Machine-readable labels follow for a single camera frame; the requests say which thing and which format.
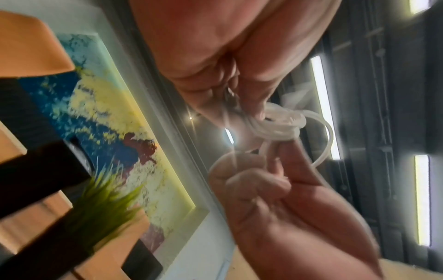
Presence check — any brown cardboard sheet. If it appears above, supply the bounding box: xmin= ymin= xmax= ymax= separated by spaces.
xmin=221 ymin=248 xmax=443 ymax=280

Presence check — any tall orange chair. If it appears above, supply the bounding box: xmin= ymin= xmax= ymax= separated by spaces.
xmin=0 ymin=11 xmax=76 ymax=79

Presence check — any person's right hand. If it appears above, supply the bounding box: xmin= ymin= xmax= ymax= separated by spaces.
xmin=207 ymin=137 xmax=383 ymax=280

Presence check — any black cylinder pot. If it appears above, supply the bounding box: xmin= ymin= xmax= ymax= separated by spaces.
xmin=0 ymin=139 xmax=94 ymax=220

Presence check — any green potted plant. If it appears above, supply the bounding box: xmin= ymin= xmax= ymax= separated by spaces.
xmin=0 ymin=160 xmax=146 ymax=280

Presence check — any person's left hand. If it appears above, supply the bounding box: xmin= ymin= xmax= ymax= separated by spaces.
xmin=127 ymin=0 xmax=343 ymax=129

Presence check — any colourful abstract wall painting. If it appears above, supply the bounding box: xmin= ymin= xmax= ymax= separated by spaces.
xmin=20 ymin=32 xmax=197 ymax=247

